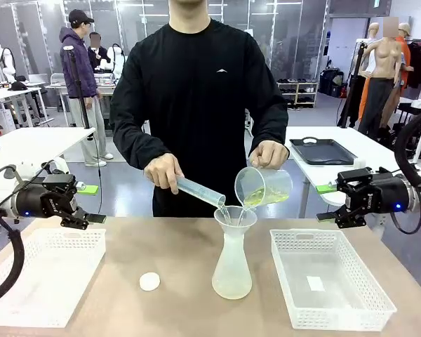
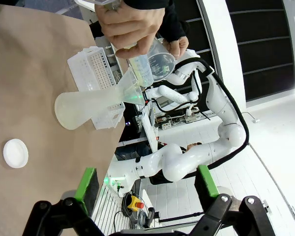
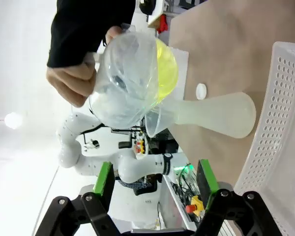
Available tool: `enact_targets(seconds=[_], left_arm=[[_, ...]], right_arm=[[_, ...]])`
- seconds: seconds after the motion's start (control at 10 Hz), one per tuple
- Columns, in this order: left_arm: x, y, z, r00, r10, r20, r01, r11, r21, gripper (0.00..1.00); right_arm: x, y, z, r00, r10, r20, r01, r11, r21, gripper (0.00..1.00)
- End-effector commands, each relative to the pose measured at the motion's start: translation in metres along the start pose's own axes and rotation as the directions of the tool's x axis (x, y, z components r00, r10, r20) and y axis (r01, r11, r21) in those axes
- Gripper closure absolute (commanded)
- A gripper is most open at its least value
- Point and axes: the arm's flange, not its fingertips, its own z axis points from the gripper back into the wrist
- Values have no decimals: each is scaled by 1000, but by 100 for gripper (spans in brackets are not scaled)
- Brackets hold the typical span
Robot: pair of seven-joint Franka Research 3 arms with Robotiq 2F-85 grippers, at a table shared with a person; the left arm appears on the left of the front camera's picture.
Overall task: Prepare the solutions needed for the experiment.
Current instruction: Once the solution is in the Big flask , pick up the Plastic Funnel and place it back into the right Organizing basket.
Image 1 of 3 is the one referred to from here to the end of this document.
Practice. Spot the round white flask cap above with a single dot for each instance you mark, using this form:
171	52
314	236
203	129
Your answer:
149	281

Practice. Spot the clear plastic measuring beaker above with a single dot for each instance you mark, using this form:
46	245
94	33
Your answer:
266	186

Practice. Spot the white empty side table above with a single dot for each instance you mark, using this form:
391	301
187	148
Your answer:
31	140

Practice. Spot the white side table with tray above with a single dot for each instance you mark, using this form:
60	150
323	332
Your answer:
375	151

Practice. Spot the translucent plastic funnel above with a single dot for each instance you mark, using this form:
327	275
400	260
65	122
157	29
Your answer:
247	216

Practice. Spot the person's left hand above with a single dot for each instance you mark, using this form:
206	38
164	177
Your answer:
270	154

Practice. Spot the shoe shelf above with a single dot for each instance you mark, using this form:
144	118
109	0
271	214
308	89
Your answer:
298	93

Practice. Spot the white perforated basket with label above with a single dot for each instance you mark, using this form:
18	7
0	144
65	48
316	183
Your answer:
331	305

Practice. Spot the beige mannequin with grey trousers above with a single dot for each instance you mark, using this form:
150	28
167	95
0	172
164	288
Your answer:
382	87

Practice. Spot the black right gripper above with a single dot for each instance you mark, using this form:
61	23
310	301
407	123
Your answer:
386	196

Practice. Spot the white mannequin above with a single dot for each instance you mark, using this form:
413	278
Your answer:
373	38

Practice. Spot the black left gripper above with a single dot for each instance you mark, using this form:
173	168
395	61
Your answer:
38	203

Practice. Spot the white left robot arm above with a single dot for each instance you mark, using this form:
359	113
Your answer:
0	196

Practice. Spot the seated person in dark clothes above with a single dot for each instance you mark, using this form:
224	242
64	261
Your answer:
97	52

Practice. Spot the translucent plastic conical flask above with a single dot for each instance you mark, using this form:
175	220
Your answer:
231	270

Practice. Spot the black cap on desk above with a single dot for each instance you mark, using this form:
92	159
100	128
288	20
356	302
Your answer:
17	86

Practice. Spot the black plastic tray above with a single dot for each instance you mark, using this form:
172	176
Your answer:
322	152

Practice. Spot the black stand pole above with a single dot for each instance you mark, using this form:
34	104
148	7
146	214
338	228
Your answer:
79	91

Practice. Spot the white perforated plastic basket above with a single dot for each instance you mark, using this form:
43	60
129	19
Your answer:
38	277

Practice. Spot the person in purple jacket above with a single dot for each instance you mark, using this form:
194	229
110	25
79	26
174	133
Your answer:
77	66

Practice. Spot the white paper label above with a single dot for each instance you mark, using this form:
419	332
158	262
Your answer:
315	283

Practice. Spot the person's right hand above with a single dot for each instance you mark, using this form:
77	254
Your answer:
165	172

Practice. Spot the black bag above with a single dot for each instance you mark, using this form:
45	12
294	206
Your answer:
331	82

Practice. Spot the person's right forearm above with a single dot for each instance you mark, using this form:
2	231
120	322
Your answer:
137	147

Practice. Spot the mannequin in orange clothing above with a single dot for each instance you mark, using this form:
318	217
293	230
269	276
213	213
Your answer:
405	52

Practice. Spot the black camera tripod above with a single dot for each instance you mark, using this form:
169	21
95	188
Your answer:
352	91

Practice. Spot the clear graduated cylinder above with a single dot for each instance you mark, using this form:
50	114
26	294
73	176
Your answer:
200	189

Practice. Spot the person's left forearm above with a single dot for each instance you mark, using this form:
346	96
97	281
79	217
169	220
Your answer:
275	130

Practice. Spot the person in black sweater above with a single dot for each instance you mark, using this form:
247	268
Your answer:
196	105

